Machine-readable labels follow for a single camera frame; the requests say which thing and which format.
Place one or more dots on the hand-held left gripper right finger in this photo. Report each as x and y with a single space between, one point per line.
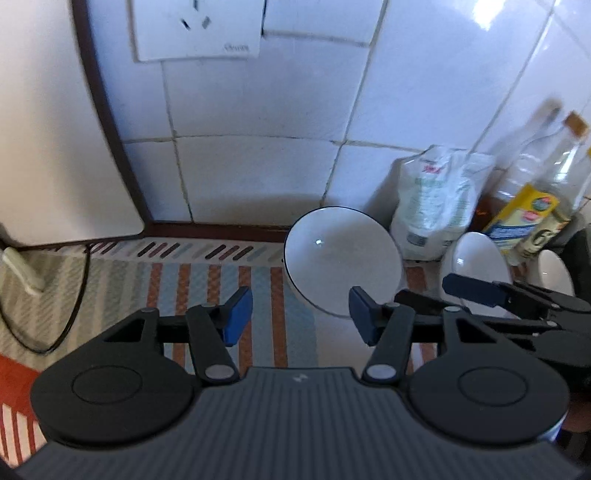
362 314

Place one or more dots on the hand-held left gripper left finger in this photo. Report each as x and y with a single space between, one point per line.
238 314

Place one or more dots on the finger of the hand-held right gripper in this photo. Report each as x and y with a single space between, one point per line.
471 288
425 302

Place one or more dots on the white bowl dark rim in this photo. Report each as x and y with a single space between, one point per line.
475 258
341 258
554 272

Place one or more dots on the yellow label cooking wine bottle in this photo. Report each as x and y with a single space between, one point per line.
517 217

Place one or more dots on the white seasoning bag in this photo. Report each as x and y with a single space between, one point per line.
434 203

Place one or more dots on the striped table mat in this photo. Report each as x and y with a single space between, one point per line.
138 286

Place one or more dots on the clear vinegar bottle yellow cap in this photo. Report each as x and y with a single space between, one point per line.
561 170

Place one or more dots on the white cutting board dark rim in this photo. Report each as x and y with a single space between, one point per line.
46 138

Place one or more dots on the white wall socket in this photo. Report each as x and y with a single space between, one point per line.
198 41

